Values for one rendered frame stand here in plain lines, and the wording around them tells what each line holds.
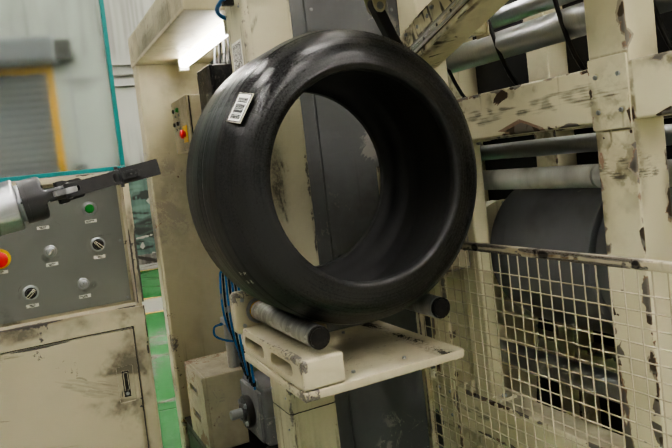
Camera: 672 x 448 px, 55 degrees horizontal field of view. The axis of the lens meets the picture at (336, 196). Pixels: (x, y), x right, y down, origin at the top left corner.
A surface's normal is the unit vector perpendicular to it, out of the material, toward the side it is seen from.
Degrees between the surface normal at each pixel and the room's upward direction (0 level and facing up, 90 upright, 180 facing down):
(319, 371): 90
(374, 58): 80
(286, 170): 90
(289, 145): 90
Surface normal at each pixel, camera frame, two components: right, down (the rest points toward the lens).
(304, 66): 0.34, -0.15
